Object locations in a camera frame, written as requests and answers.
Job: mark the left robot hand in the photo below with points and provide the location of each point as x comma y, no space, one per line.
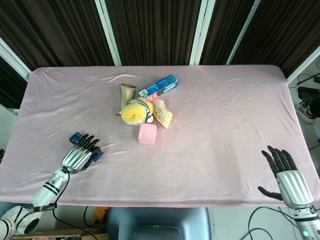
76,158

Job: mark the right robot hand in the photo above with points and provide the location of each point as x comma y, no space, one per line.
293,186

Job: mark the blue glasses case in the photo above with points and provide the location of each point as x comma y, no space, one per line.
75,138

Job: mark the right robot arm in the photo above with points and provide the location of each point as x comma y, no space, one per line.
306,222

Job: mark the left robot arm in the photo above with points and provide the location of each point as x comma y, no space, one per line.
47,190

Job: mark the blue cardboard snack box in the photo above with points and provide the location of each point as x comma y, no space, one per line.
160,86

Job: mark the orange device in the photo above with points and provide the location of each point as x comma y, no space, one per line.
101,215

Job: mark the white orange sneaker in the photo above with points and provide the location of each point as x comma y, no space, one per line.
312,120

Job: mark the yellow plush toy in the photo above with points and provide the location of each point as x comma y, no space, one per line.
133,112

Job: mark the pink foam cube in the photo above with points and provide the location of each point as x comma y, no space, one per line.
147,134

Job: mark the brown snack wrapper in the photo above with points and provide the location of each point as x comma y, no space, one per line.
127,93

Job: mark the black floor device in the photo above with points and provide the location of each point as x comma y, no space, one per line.
305,92

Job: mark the clear bag of snacks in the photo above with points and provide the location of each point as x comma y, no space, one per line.
162,116

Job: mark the pink tablecloth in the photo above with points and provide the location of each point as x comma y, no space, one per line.
200,150

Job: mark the dark folding screen panel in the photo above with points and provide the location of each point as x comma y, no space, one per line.
282,32
57,32
10,82
225,30
152,30

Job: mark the blue-grey plastic chair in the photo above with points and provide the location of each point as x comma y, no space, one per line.
157,222

